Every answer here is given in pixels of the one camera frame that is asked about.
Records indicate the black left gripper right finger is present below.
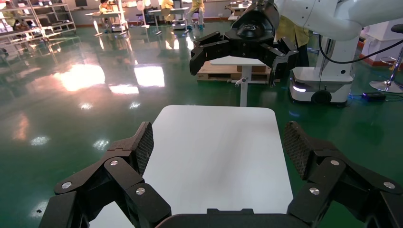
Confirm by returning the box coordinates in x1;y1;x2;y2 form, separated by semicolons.
283;121;403;228

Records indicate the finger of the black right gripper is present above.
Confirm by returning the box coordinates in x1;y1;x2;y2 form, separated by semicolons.
261;37;300;88
189;31;240;76

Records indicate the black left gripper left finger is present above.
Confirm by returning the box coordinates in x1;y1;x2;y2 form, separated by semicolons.
39;122;172;228

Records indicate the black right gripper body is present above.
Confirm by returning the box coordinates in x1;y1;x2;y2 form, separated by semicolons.
225;3;286;60

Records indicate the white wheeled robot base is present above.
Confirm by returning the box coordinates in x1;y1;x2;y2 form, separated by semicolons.
289;34;363;106

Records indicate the wooden shipping pallet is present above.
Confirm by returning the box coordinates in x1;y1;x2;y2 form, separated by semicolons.
196;61;273;84

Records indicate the person in yellow coat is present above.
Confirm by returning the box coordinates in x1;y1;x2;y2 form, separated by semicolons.
276;16;311;67
99;0;115;24
188;0;206;31
160;0;175;22

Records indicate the white work table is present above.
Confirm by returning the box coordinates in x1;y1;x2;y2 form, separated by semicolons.
84;11;128;37
148;7;190;35

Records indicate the black power adapter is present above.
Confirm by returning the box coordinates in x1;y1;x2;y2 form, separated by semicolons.
361;92;387;102

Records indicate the chrome bar stool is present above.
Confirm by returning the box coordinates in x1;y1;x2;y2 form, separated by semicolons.
370;23;403;94

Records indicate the grey metal shelving rack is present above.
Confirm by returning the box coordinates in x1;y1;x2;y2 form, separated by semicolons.
29;0;77;37
0;0;45;48

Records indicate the white pedestal table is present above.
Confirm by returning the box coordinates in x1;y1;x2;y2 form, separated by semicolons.
210;56;275;108

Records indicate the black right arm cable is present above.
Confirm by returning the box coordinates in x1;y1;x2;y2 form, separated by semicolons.
318;33;403;65

